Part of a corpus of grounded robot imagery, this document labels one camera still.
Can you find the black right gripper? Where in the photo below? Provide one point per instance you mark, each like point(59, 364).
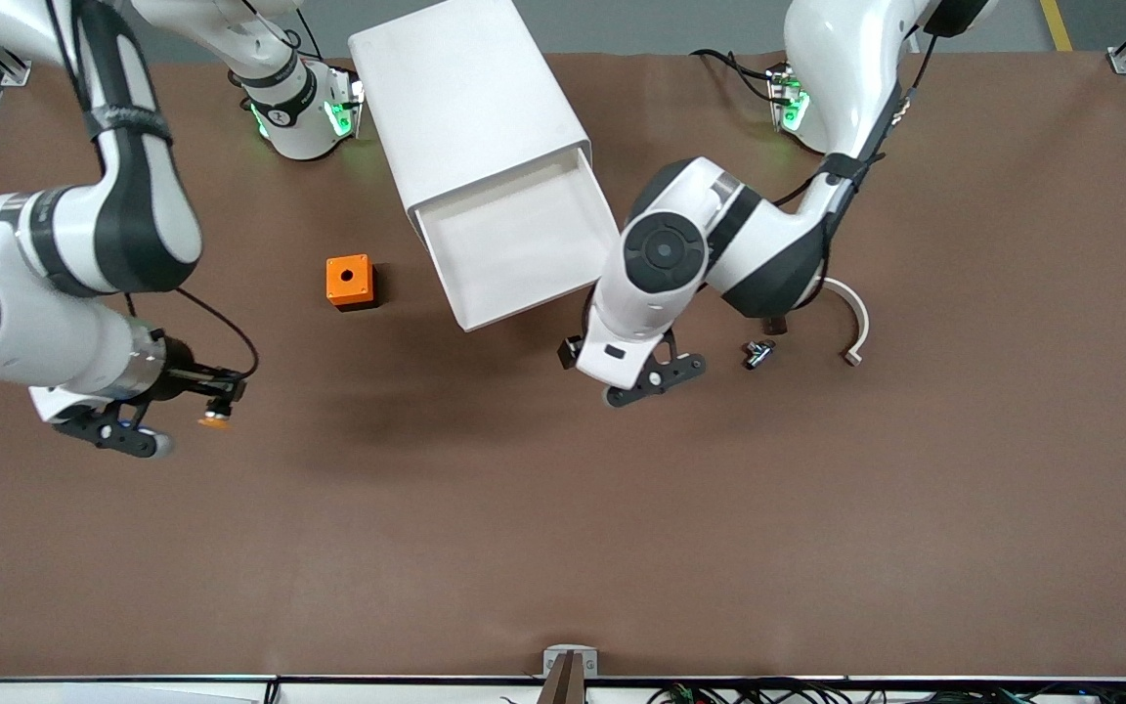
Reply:
point(175, 379)

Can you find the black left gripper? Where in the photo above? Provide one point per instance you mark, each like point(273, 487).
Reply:
point(566, 356)

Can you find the orange push button switch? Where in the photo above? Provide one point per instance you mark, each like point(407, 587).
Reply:
point(216, 419)

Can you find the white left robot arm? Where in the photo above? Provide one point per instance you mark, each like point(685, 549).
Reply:
point(710, 225)

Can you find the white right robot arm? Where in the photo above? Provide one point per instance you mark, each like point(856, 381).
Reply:
point(55, 332)

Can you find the white drawer cabinet shell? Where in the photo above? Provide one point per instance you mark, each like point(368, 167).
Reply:
point(465, 98)

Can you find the silver metal connector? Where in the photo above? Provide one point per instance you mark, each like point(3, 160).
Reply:
point(758, 353)

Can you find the brown terminal block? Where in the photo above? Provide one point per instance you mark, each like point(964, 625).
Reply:
point(775, 326)

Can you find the orange button enclosure box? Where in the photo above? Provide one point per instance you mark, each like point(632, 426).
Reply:
point(348, 279)

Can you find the white semicircular bracket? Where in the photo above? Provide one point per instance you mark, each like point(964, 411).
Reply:
point(856, 313)

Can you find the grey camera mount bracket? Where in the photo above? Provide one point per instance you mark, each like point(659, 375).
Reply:
point(555, 663)

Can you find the white table edge rail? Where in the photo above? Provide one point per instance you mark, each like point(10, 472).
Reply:
point(133, 692)

